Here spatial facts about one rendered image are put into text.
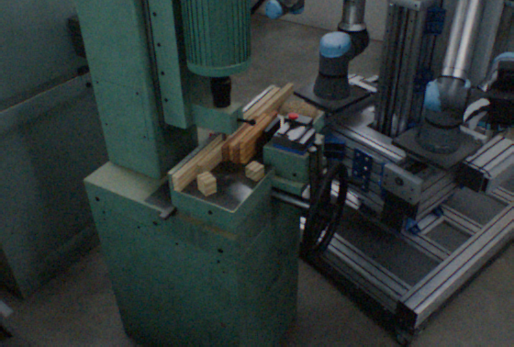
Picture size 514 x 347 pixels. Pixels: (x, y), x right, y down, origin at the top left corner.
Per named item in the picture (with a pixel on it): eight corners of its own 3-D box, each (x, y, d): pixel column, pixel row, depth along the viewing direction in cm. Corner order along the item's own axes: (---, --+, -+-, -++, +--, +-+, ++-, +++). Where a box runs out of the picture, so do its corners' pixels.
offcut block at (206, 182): (208, 184, 140) (207, 171, 137) (217, 191, 137) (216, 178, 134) (197, 188, 138) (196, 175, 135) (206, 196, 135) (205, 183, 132)
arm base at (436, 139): (431, 125, 179) (436, 101, 173) (469, 142, 169) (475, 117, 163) (406, 139, 171) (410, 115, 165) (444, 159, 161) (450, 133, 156)
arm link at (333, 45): (312, 71, 195) (314, 38, 188) (329, 59, 204) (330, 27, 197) (340, 78, 189) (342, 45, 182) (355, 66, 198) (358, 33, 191)
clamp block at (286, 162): (303, 184, 143) (304, 160, 138) (262, 172, 149) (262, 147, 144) (323, 159, 154) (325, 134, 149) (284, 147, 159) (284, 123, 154)
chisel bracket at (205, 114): (231, 139, 142) (230, 114, 138) (192, 128, 148) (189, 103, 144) (245, 128, 148) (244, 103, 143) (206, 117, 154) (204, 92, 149)
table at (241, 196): (264, 242, 128) (264, 225, 125) (171, 206, 141) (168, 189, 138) (349, 132, 172) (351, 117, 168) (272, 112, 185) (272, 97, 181)
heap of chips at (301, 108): (311, 123, 165) (311, 114, 163) (273, 114, 171) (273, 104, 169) (321, 112, 172) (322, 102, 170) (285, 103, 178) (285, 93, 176)
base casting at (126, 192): (235, 264, 139) (233, 241, 134) (87, 201, 164) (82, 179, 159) (303, 179, 171) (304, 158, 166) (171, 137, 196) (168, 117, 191)
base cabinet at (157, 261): (244, 401, 179) (236, 265, 139) (123, 334, 203) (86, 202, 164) (297, 312, 211) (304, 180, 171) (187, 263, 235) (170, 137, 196)
